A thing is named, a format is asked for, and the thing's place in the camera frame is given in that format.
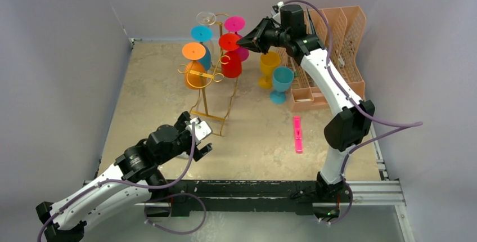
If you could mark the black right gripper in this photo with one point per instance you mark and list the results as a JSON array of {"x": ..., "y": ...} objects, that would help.
[{"x": 264, "y": 36}]

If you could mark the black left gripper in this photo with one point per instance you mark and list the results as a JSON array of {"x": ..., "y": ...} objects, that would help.
[{"x": 198, "y": 153}]

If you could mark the magenta wine glass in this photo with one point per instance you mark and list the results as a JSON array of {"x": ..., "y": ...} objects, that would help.
[{"x": 235, "y": 24}]

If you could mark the yellow wine glass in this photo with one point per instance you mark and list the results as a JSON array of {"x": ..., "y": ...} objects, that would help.
[{"x": 268, "y": 63}]

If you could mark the red wine glass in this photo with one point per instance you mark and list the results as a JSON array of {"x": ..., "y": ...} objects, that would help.
[{"x": 231, "y": 61}]

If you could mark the light blue wine glass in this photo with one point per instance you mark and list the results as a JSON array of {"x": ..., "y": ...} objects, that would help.
[{"x": 282, "y": 78}]

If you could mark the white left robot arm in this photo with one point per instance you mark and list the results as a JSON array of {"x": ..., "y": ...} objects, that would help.
[{"x": 132, "y": 178}]

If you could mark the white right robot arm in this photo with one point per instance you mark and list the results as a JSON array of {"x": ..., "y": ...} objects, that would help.
[{"x": 352, "y": 115}]

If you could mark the teal rear wine glass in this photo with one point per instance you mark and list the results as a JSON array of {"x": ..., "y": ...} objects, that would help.
[{"x": 203, "y": 34}]

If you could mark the clear wine glass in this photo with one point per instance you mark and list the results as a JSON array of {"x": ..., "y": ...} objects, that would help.
[{"x": 206, "y": 18}]

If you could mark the orange wine glass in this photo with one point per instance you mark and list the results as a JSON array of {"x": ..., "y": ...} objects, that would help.
[{"x": 194, "y": 52}]

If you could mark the peach plastic file organizer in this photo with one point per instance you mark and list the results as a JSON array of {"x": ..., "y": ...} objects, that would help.
[{"x": 347, "y": 26}]

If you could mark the pink highlighter marker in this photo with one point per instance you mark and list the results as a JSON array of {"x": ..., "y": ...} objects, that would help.
[{"x": 298, "y": 139}]

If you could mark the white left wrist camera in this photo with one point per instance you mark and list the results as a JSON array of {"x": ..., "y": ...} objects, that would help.
[{"x": 199, "y": 129}]

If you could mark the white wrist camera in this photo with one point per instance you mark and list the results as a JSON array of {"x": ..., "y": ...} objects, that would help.
[
  {"x": 275, "y": 12},
  {"x": 199, "y": 129}
]

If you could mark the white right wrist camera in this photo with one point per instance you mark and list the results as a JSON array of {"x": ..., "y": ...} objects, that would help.
[{"x": 275, "y": 12}]

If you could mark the gold wire glass rack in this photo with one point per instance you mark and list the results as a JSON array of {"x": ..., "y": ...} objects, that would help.
[{"x": 200, "y": 108}]

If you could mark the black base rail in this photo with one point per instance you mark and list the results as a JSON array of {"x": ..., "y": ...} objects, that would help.
[{"x": 304, "y": 198}]

